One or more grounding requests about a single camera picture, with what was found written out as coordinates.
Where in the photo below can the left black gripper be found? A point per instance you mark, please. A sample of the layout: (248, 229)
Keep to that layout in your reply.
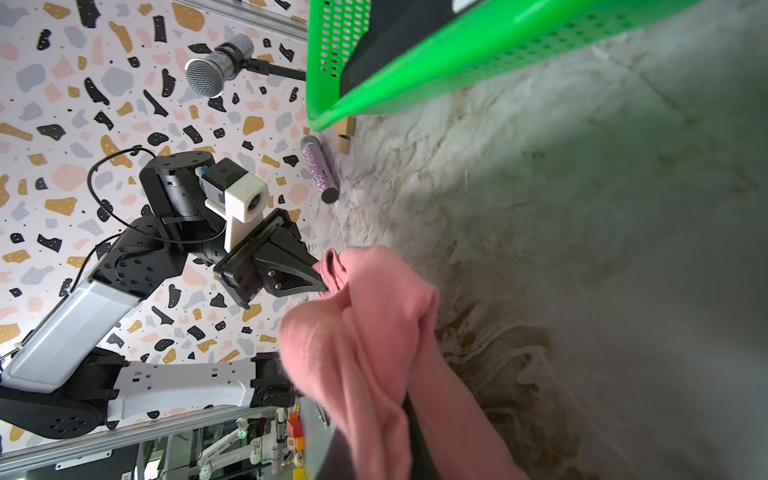
(270, 258)

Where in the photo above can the glittery purple bottle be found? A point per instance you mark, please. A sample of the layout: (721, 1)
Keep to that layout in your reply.
(323, 176)

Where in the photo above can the small cardboard piece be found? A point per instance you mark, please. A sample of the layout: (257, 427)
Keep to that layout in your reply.
(344, 131)

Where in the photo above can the aluminium rail frame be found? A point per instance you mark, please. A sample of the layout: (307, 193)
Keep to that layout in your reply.
(21, 461)

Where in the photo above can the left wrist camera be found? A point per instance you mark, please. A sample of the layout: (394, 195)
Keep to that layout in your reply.
(236, 195)

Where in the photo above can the microphone on black stand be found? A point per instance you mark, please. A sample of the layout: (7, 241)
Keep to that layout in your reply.
(207, 76)

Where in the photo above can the pink t-shirt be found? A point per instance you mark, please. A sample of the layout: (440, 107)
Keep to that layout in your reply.
(366, 351)

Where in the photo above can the green plastic basket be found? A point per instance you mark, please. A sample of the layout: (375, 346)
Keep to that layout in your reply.
(491, 38)

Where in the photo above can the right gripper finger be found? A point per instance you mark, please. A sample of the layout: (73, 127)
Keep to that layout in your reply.
(423, 467)

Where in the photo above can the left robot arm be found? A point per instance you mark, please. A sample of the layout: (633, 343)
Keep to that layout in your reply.
(60, 384)

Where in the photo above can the black t-shirt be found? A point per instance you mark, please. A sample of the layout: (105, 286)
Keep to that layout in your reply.
(394, 27)

